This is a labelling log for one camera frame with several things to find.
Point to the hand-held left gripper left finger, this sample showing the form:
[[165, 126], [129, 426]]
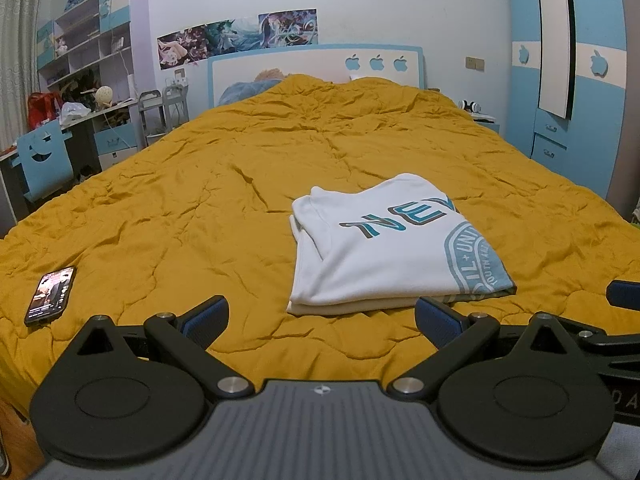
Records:
[[205, 317]]

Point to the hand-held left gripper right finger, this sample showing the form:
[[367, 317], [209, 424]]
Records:
[[435, 316]]

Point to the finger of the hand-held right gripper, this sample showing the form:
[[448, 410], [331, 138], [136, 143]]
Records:
[[625, 294], [615, 342]]

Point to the white printed t-shirt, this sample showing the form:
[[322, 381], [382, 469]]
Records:
[[380, 260]]

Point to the mustard yellow blanket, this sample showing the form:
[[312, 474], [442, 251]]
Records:
[[200, 200]]

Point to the black smartphone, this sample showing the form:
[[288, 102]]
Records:
[[50, 296]]

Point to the blue and white wardrobe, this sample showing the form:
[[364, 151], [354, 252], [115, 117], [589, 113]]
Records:
[[600, 125]]

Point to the blue drawer unit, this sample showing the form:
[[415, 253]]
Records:
[[114, 141]]

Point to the white nightstand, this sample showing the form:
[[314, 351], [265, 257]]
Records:
[[487, 122]]

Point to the grey trolley rack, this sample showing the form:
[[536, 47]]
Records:
[[162, 115]]

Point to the white headphones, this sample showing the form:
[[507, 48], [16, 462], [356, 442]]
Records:
[[471, 106]]

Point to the dark desk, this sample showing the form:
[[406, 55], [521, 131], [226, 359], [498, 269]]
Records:
[[80, 140]]

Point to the blue smiley chair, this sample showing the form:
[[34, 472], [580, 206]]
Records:
[[42, 160]]

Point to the blue pillow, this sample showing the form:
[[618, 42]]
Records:
[[242, 94]]

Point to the cream round lamp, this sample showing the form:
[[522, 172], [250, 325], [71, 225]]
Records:
[[104, 96]]

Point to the white plastic bag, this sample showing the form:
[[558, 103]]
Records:
[[75, 111]]

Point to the tan plush toy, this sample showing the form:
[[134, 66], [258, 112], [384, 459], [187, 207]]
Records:
[[269, 75]]

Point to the red bag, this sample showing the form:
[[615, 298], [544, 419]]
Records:
[[42, 110]]

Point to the wardrobe mirror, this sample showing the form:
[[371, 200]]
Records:
[[552, 35]]

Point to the white and blue headboard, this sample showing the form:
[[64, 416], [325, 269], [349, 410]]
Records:
[[310, 62]]

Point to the white and blue bookshelf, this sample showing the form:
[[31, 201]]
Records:
[[85, 35]]

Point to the white curtain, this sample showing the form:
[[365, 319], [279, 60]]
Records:
[[15, 60]]

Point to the wall switch plate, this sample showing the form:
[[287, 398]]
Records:
[[474, 63]]

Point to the pink wall poster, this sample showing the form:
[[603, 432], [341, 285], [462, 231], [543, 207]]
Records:
[[182, 47]]

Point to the teal wall poster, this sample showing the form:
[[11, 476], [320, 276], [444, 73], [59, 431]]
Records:
[[230, 35]]

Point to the light blue wall poster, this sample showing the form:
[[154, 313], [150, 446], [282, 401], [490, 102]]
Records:
[[290, 27]]

